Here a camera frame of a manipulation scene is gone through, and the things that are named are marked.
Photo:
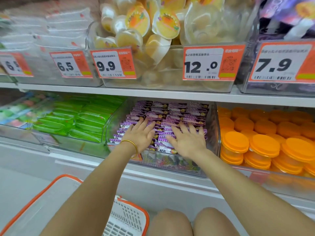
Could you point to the clear bin of white packets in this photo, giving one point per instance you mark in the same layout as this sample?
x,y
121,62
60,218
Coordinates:
x,y
44,81

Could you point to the white shelf board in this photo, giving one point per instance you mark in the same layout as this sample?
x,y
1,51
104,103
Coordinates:
x,y
172,96

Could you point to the person's right little finger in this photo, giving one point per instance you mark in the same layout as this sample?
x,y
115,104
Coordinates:
x,y
201,132

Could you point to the person's right hand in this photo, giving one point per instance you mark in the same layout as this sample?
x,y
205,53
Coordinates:
x,y
189,144

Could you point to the person's right thumb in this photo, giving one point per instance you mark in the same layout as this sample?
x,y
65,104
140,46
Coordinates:
x,y
170,140

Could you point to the stack of green packets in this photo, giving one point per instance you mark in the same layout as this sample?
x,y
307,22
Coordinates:
x,y
83,120

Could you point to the person's left little finger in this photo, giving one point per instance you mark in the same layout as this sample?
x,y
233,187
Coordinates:
x,y
131,127

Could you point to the person's left forearm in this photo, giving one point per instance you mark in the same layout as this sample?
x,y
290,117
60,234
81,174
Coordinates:
x,y
93,194

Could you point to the person's left hand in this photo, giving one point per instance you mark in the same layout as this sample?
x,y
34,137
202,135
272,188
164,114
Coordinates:
x,y
139,138

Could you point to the clear bin of pastel packets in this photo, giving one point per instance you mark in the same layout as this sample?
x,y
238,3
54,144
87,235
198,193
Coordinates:
x,y
17,135

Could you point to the clear bin of orange cups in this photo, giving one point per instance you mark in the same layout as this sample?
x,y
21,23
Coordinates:
x,y
283,184

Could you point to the clear bin of jelly cups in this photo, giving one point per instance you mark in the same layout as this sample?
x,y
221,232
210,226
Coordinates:
x,y
160,83

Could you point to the pile of yellow jelly cups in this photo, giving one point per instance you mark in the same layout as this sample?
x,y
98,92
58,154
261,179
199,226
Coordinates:
x,y
137,24

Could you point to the white cabinet ledge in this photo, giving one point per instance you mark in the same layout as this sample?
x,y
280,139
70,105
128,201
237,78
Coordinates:
x,y
37,159

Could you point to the stack of white packets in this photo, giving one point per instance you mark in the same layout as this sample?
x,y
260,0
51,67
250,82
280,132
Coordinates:
x,y
61,29

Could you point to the person's left thumb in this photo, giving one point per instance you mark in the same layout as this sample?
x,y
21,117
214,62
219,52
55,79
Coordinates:
x,y
152,138

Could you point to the person's right middle finger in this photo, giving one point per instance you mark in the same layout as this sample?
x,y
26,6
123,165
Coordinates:
x,y
183,127

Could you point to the orange white price tag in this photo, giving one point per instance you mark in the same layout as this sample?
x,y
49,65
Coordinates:
x,y
70,64
280,61
211,62
113,63
14,65

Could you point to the white basket with orange rim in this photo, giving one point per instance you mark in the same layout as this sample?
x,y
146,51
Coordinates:
x,y
128,218

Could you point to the person's right forearm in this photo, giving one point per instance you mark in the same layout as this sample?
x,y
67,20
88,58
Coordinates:
x,y
246,196

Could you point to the pile of purple snack packets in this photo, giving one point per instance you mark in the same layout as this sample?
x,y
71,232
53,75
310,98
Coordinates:
x,y
172,113

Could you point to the clear bin of purple bags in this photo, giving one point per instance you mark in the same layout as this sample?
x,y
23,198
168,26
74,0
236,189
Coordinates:
x,y
270,89

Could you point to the pile of orange lidded cups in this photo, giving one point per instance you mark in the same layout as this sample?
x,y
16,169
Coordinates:
x,y
265,142

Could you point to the clear bin of green packets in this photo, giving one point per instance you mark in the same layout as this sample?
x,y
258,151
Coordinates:
x,y
73,147

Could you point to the clear bin of purple packets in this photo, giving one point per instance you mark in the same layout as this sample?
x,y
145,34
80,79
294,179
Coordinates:
x,y
211,135

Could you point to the person's right leg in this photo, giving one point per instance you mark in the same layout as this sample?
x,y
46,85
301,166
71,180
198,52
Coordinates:
x,y
214,223

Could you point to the pile of pastel mixed packets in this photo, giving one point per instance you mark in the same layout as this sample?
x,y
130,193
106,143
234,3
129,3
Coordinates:
x,y
22,108

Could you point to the person's leg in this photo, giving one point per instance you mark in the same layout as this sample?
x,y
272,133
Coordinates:
x,y
169,224
214,223

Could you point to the person's left middle finger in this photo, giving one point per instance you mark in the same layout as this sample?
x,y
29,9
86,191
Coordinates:
x,y
145,123

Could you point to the person's left leg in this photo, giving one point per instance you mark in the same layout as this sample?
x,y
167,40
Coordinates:
x,y
169,224

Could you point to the clear bag of jelly cups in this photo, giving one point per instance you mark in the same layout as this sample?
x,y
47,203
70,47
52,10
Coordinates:
x,y
209,22

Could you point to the purple snack bags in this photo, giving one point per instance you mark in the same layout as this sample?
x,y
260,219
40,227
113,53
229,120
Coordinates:
x,y
288,17

